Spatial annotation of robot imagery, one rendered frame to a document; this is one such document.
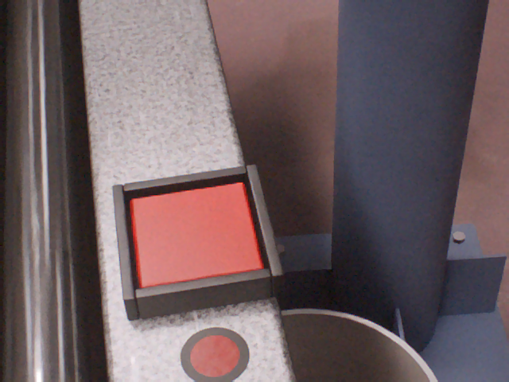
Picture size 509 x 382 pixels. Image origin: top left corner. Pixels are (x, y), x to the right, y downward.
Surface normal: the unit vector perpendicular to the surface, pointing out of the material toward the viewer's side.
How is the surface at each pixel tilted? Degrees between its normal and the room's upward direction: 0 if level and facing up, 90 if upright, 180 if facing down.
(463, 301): 90
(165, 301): 90
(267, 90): 0
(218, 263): 0
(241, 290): 90
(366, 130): 90
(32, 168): 4
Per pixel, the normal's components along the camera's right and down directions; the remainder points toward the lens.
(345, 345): -0.33, 0.65
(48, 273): 0.19, -0.71
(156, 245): -0.04, -0.69
